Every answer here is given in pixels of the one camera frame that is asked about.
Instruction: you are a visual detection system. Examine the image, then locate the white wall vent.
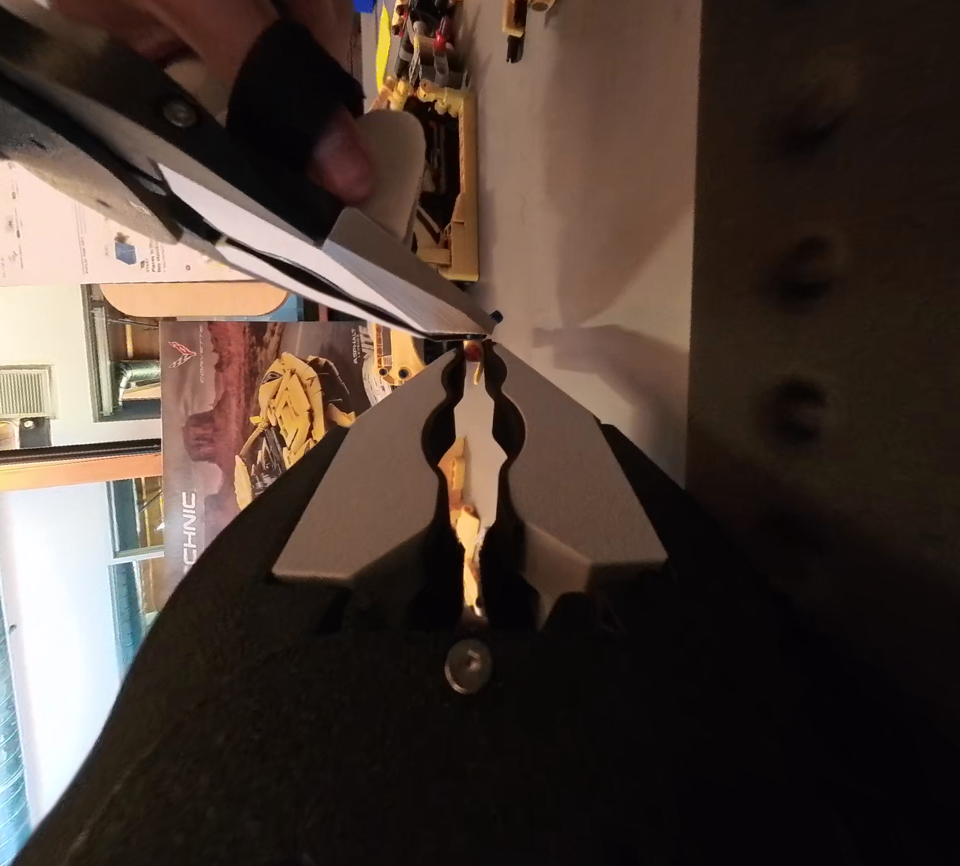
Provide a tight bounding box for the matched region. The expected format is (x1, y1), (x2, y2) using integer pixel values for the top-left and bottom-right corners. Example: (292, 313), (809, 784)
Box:
(0, 365), (59, 422)

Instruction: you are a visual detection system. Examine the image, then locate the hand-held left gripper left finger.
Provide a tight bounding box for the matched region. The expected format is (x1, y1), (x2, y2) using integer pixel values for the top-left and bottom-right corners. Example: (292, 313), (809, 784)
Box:
(271, 348), (468, 630)

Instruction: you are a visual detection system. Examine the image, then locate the pile of yellow brick parts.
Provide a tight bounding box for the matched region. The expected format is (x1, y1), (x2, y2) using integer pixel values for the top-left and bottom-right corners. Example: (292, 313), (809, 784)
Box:
(437, 437), (487, 618)

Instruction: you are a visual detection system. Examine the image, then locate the toy car set box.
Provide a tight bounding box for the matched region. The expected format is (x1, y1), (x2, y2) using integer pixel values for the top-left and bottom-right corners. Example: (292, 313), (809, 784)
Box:
(159, 320), (432, 615)

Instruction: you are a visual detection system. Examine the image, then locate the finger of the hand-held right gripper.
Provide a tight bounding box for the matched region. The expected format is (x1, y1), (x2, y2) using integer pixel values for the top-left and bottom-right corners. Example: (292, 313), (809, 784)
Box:
(216, 243), (485, 343)
(153, 164), (498, 339)

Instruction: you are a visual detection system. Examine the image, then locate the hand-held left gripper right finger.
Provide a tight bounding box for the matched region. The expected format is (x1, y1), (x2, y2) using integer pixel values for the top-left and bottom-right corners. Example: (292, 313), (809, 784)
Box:
(480, 341), (669, 627)

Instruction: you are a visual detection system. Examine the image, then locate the yellow toy brick car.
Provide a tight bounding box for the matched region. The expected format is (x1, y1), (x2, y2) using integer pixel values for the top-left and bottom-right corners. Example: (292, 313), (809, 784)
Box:
(371, 0), (481, 283)

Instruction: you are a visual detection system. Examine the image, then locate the printed instruction sheet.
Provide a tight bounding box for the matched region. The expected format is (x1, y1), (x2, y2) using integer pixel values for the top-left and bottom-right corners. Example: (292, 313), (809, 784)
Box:
(0, 161), (260, 287)

